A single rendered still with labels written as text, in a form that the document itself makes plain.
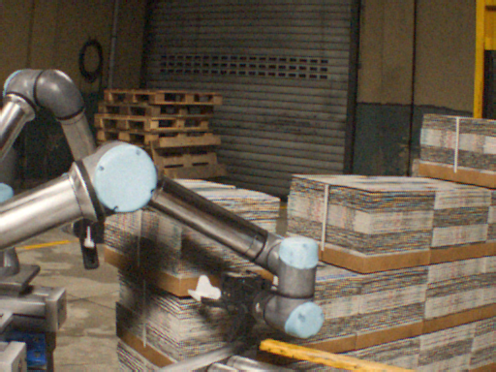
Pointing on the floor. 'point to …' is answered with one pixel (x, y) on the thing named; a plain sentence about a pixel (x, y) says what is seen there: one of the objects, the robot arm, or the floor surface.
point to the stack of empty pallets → (129, 110)
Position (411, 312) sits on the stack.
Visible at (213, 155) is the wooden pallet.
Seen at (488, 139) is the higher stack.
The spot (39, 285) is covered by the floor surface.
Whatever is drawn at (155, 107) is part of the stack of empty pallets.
